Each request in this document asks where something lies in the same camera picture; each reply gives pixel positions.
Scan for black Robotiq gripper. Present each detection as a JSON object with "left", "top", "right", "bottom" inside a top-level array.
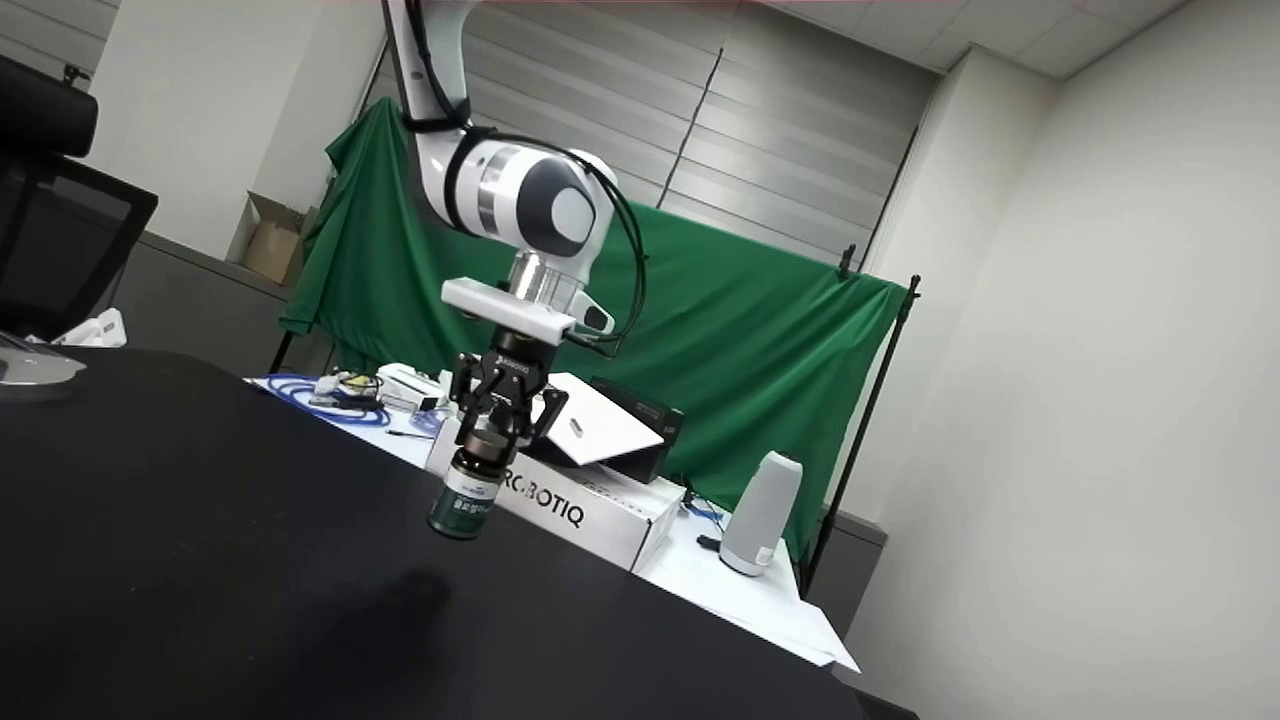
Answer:
[{"left": 445, "top": 334, "right": 562, "bottom": 471}]

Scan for white flat small box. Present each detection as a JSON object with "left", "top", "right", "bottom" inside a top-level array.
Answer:
[{"left": 373, "top": 362, "right": 453, "bottom": 417}]

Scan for white Robotiq cardboard box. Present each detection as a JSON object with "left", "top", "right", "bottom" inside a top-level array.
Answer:
[{"left": 419, "top": 372, "right": 691, "bottom": 575}]

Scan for green backdrop cloth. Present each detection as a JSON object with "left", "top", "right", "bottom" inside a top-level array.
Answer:
[{"left": 280, "top": 94, "right": 912, "bottom": 565}]

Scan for white tall speaker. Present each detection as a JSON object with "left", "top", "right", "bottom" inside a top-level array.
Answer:
[{"left": 715, "top": 449, "right": 809, "bottom": 579}]

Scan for brown cardboard box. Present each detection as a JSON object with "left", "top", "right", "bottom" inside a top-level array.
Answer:
[{"left": 226, "top": 188, "right": 314, "bottom": 291}]

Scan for white table sheet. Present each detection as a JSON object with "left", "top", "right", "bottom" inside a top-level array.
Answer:
[{"left": 243, "top": 372, "right": 863, "bottom": 676}]

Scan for black backdrop stand pole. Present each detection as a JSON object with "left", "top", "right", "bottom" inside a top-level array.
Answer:
[{"left": 797, "top": 274, "right": 922, "bottom": 595}]

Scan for grey window blinds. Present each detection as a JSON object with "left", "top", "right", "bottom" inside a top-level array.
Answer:
[{"left": 365, "top": 0, "right": 942, "bottom": 276}]

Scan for computer monitor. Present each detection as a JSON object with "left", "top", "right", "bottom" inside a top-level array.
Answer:
[{"left": 0, "top": 53, "right": 161, "bottom": 343}]

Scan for blue coiled cable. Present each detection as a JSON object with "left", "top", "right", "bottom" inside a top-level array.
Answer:
[{"left": 265, "top": 375, "right": 445, "bottom": 446}]

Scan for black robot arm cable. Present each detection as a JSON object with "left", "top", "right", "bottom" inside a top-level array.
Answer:
[{"left": 570, "top": 147, "right": 650, "bottom": 351}]

